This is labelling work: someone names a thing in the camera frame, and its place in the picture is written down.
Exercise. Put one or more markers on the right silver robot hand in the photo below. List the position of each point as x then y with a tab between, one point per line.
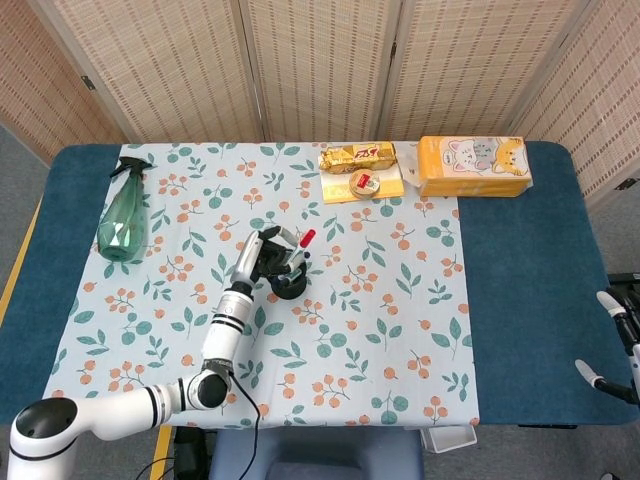
636	370

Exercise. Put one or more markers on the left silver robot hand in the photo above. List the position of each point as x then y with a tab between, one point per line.
250	260

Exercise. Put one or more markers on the blue capped marker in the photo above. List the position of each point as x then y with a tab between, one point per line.
300	262

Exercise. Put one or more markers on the red capped marker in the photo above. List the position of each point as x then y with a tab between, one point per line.
307	237

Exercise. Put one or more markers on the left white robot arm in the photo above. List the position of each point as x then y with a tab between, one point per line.
225	335

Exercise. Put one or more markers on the black marker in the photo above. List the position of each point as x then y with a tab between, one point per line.
296	275

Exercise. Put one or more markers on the black mesh pen holder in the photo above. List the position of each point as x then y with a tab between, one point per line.
290	290

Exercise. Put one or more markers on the green plastic spray bottle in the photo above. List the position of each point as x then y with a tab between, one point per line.
122	225

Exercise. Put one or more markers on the round tin with red label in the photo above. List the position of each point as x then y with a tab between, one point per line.
364	184

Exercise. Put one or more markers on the gold biscuit packet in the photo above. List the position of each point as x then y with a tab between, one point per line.
360	155

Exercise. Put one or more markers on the floral printed tablecloth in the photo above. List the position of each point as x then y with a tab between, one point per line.
375	350

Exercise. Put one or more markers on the white crumpled plastic wrapper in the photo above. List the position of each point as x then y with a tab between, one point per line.
409	167

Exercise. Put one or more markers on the woven bamboo folding screen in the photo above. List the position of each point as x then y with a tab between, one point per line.
175	75

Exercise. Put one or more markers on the white plastic box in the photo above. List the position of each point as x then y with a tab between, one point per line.
449	440

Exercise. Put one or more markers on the yellow cat tissue pack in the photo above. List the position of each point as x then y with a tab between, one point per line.
470	165

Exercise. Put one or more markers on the black metal frame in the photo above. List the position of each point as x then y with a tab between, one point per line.
625	280

